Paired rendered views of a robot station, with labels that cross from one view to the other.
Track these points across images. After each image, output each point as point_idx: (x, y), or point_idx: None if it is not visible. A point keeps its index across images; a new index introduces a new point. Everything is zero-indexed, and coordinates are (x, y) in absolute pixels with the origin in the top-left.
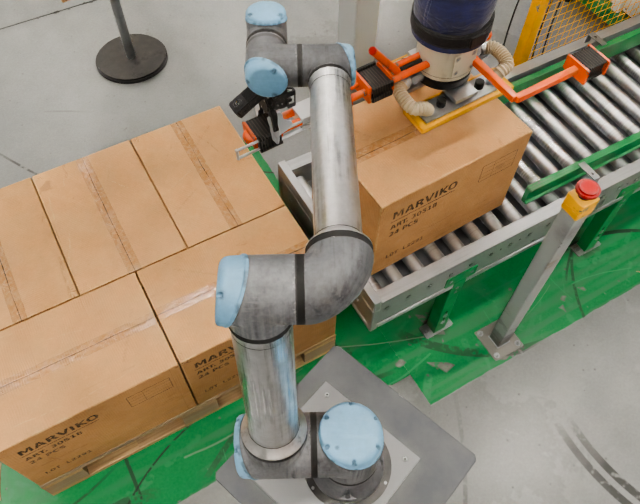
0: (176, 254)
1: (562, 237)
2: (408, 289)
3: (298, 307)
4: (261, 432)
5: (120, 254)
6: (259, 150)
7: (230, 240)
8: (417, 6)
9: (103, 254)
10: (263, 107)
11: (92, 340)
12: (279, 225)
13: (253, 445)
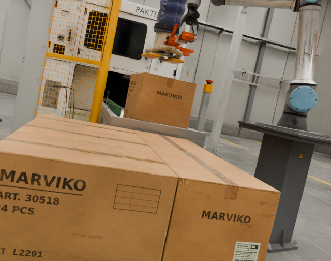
0: (144, 140)
1: (208, 103)
2: None
3: None
4: (314, 68)
5: (131, 143)
6: (192, 41)
7: (145, 136)
8: (169, 19)
9: (126, 144)
10: (192, 21)
11: (194, 160)
12: (144, 132)
13: (312, 81)
